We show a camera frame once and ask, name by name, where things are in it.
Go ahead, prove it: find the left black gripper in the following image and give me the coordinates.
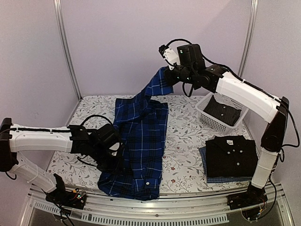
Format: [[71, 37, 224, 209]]
[[90, 144, 125, 176]]

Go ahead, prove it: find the blue plaid long sleeve shirt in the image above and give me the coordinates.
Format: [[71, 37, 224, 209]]
[[97, 67, 173, 201]]

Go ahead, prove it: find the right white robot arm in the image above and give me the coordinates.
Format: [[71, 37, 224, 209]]
[[158, 42, 289, 205]]

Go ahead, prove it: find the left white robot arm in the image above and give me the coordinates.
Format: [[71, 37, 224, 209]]
[[0, 118, 124, 204]]

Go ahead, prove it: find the white plastic basket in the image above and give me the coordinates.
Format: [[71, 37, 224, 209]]
[[195, 93, 249, 135]]

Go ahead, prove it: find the black shirt in basket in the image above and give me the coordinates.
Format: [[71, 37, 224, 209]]
[[203, 96, 241, 126]]

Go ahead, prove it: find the folded black shirt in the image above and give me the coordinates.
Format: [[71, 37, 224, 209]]
[[206, 136, 258, 178]]

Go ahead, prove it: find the folded blue checked shirt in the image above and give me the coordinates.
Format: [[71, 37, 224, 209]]
[[199, 147, 252, 183]]

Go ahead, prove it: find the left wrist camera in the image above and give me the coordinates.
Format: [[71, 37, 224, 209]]
[[109, 143, 120, 156]]

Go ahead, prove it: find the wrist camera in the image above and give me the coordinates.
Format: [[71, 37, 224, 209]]
[[158, 45, 180, 70], [109, 143, 120, 156]]

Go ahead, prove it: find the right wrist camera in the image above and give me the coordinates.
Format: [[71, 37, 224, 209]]
[[158, 45, 180, 70]]

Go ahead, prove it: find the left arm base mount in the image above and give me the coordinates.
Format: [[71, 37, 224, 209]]
[[46, 174, 87, 210]]

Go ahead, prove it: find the aluminium front rail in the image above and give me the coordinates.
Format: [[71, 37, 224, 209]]
[[20, 183, 297, 226]]

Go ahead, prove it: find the right aluminium post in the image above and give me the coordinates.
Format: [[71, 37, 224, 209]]
[[238, 0, 259, 78]]

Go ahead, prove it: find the aluminium post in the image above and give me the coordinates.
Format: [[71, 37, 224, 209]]
[[238, 0, 259, 78], [53, 0, 82, 101]]

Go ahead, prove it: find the left aluminium post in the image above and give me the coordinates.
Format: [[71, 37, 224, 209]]
[[53, 0, 82, 101]]

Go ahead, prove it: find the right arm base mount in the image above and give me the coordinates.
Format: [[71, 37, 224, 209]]
[[227, 184, 268, 221]]

